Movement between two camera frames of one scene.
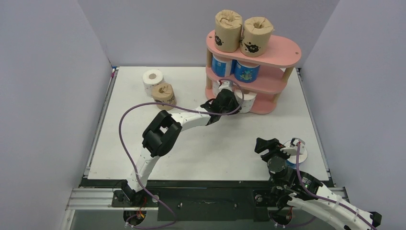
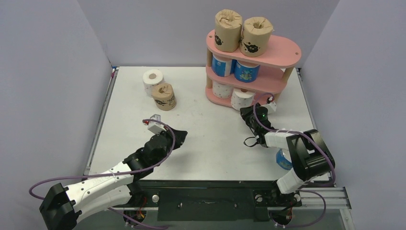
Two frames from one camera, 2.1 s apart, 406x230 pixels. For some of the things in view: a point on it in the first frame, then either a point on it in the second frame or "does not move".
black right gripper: [270, 150] to [253, 115]
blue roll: [220, 67] does not move
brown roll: [163, 93] does not move
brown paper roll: [256, 36] does not move
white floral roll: [249, 100] does not move
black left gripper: [235, 104] to [180, 137]
